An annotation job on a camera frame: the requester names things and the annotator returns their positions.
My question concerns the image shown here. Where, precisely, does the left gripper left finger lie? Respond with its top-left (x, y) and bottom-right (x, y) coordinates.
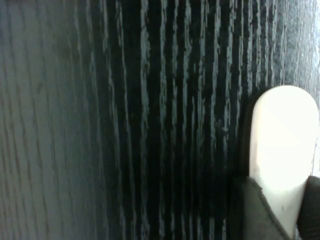
top-left (228, 176), bottom-right (293, 240)

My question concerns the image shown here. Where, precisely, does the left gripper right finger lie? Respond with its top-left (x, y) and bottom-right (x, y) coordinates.
top-left (297, 175), bottom-right (320, 240)

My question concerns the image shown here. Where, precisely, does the white plastic knife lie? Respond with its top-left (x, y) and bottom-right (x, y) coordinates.
top-left (248, 85), bottom-right (320, 240)

